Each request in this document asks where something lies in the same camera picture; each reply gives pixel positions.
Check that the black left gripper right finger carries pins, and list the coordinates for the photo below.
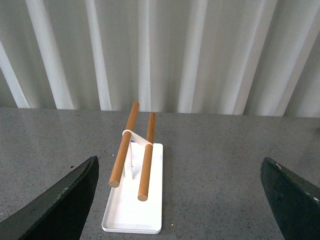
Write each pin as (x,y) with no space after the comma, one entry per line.
(294,201)

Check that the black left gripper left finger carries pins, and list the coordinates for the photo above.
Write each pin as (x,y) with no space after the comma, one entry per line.
(60,213)

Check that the white towel rack wooden bars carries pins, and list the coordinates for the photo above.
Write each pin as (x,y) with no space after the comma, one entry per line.
(135,201)

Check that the white pleated curtain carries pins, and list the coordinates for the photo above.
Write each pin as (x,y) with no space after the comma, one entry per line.
(233,57)

